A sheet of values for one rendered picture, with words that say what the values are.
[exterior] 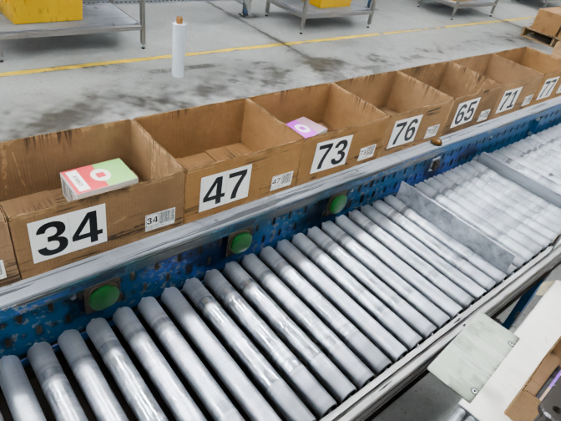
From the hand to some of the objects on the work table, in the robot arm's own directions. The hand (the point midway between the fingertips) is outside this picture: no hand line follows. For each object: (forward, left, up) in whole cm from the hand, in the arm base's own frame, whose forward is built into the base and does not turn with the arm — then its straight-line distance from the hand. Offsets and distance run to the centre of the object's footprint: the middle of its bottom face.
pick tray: (+42, +38, -137) cm, 148 cm away
